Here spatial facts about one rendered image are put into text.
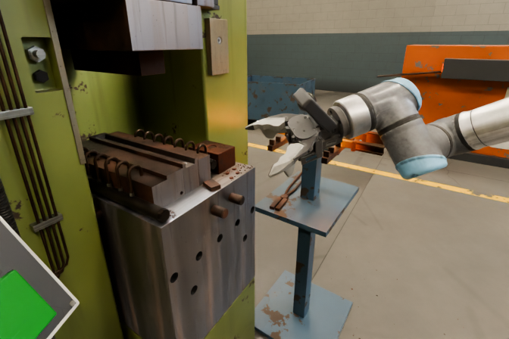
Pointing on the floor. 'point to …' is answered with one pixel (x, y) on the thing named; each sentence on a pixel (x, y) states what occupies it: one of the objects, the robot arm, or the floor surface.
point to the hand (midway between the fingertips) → (254, 148)
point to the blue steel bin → (275, 95)
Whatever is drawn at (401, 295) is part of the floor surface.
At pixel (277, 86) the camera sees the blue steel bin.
